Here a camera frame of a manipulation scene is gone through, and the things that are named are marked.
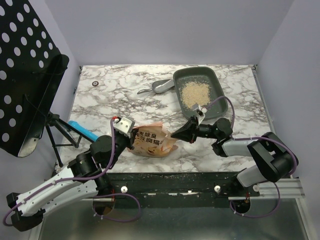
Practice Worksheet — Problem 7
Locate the pink cat litter bag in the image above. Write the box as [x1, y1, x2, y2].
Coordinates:
[127, 122, 178, 158]

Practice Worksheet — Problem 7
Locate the dark grey litter tray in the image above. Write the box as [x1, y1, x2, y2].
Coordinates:
[173, 66, 225, 119]

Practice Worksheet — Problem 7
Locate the silver metal scoop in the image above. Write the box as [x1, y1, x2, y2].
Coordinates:
[137, 79, 175, 95]

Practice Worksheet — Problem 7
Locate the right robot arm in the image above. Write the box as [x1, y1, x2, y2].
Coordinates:
[171, 116, 299, 196]

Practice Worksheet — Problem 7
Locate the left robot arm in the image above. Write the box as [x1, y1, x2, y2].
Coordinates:
[2, 130, 138, 232]

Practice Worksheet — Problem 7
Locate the beige litter pile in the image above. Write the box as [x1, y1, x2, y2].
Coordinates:
[180, 82, 211, 109]

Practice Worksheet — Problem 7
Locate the black perforated music stand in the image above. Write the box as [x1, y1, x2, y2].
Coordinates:
[0, 0, 80, 162]

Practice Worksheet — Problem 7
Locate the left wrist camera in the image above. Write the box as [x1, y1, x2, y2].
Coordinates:
[112, 116, 135, 138]

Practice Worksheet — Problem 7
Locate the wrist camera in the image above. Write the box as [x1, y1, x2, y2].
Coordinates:
[112, 116, 135, 138]
[192, 103, 208, 125]

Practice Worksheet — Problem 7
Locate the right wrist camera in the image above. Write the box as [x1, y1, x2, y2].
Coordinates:
[192, 103, 208, 125]

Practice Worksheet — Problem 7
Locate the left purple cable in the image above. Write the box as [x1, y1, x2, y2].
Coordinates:
[2, 119, 142, 227]

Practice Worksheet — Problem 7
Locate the blue plastic handle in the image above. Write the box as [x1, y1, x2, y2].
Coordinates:
[68, 120, 98, 142]

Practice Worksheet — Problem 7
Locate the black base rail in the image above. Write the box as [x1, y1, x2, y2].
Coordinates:
[84, 171, 301, 210]

